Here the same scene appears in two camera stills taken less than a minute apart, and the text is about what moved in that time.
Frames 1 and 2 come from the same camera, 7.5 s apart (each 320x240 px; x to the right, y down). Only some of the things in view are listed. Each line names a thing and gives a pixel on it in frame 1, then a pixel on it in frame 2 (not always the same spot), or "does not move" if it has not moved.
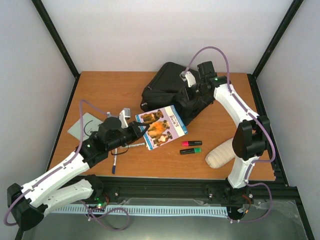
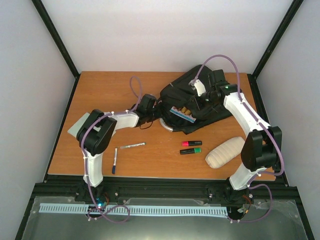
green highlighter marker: (189, 151) does not move
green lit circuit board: (101, 204) does not move
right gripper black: (188, 97) → (201, 106)
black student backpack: (165, 88) → (180, 93)
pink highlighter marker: (187, 143) does not move
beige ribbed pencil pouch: (222, 154) does not move
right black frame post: (276, 39) does not move
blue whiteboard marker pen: (114, 164) does not move
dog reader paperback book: (165, 125) → (183, 113)
